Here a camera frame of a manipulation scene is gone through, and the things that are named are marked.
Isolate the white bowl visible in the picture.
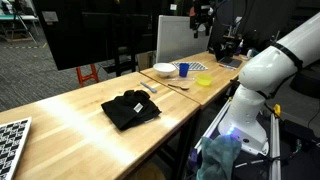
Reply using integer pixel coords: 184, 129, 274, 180
152, 62, 177, 79

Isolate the blue plastic cup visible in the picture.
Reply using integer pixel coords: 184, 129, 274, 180
178, 62, 190, 78

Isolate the brown cardboard box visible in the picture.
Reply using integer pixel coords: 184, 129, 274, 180
137, 50, 157, 72

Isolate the black folded cloth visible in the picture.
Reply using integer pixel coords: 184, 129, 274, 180
100, 89, 163, 131

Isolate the small checkerboard sheet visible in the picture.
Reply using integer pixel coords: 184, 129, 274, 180
171, 61, 209, 72

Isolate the yellow plastic bowl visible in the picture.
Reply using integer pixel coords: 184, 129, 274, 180
195, 73, 214, 87

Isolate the white divider panel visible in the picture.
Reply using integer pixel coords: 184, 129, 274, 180
155, 14, 214, 64

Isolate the red pen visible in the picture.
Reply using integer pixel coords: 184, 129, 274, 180
218, 63, 237, 71

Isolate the grey laptop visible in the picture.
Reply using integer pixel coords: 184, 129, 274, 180
211, 39, 243, 69

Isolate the orange sawhorse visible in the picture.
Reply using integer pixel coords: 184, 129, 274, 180
75, 63, 100, 88

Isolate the teal cloth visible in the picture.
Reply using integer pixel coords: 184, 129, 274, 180
195, 134, 242, 180

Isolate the large black screen panel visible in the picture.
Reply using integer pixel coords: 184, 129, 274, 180
32, 0, 161, 72

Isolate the white marker calibration board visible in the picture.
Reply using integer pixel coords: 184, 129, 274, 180
0, 116, 33, 180

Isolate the aluminium rail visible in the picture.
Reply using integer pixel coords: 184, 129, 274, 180
269, 111, 282, 180
194, 98, 233, 154

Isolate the black camera rig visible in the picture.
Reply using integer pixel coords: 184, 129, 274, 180
189, 0, 214, 39

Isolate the camera tripod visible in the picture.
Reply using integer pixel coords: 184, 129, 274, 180
9, 0, 39, 46

